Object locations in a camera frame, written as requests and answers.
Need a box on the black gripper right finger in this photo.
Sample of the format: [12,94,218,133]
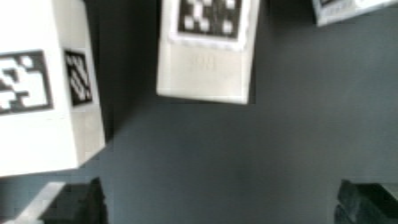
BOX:
[333,180,398,224]

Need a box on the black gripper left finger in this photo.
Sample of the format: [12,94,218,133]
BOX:
[15,177,108,224]

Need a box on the white long chair leg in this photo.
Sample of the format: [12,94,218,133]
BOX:
[0,0,104,177]
[156,0,261,104]

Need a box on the white short tagged block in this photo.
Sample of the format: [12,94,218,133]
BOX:
[310,0,398,27]

